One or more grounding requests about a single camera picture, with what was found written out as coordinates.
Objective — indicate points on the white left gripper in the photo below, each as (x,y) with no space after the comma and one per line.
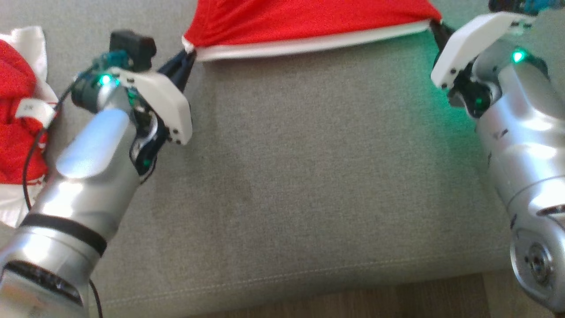
(167,101)

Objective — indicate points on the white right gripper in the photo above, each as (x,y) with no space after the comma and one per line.
(468,44)

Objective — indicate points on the red basketball jersey number 3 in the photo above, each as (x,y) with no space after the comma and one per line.
(309,22)

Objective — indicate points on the red white numbered jersey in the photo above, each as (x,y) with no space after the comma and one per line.
(17,132)

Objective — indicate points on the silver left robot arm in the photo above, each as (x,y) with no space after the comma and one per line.
(88,176)

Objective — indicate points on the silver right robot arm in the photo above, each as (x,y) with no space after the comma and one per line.
(521,132)

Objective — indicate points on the grey sofa chaise seat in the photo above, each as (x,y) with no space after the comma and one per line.
(309,176)

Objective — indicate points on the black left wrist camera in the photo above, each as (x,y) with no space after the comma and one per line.
(132,48)

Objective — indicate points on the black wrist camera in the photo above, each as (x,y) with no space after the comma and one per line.
(512,5)
(132,48)

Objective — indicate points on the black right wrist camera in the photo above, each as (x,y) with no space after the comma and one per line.
(512,5)

